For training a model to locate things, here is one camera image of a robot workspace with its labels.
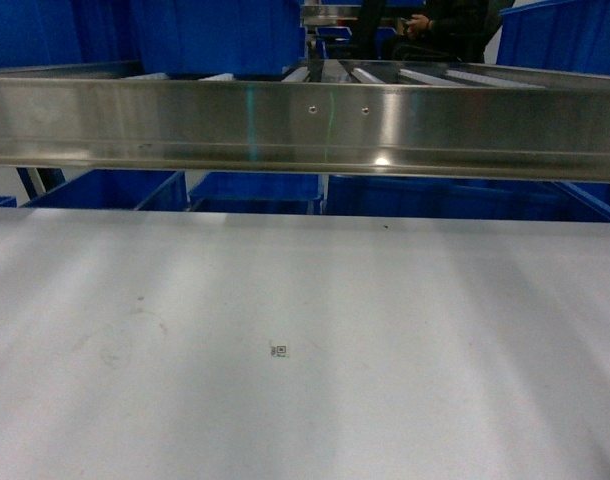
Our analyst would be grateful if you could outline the blue bin under rail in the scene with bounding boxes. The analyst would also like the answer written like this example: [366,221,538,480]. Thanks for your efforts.
[188,172,324,215]
[23,170,188,212]
[325,175,610,223]

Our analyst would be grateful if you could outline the small QR code sticker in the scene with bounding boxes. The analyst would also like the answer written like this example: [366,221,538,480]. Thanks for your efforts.
[269,342,290,358]

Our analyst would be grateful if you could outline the stainless steel shelf rail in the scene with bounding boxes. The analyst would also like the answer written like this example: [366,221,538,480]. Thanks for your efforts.
[0,60,610,183]

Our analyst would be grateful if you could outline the blue bin under rail middle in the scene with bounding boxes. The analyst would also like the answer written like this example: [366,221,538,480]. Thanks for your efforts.
[188,172,324,215]

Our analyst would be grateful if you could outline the seated person in black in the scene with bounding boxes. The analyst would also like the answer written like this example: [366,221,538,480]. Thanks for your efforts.
[381,1,504,63]

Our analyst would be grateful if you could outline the blue bin under rail left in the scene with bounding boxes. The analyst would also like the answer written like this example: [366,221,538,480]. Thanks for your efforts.
[23,170,188,212]

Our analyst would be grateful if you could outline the blue bin under rail right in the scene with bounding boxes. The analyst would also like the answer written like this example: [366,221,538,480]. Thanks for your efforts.
[325,175,610,223]

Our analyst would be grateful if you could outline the blue bin upper right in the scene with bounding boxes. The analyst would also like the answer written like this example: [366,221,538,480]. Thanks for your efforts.
[496,1,610,75]

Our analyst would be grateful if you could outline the large blue bin upper left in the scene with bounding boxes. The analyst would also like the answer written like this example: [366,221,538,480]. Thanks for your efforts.
[130,1,303,76]

